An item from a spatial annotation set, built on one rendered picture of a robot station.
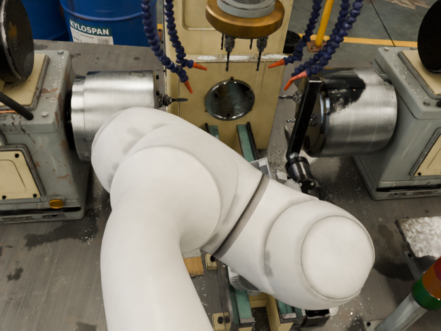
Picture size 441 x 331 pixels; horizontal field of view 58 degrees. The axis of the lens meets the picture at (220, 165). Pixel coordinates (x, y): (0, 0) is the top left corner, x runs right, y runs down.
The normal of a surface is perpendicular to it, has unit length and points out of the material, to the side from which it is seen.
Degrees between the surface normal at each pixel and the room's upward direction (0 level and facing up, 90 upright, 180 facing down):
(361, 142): 88
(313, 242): 29
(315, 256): 34
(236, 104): 90
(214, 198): 54
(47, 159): 89
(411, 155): 89
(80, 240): 0
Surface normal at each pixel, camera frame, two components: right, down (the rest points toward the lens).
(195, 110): 0.13, 0.74
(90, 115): 0.14, 0.01
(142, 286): -0.19, -0.77
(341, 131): 0.14, 0.45
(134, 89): 0.11, -0.43
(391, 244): 0.07, -0.67
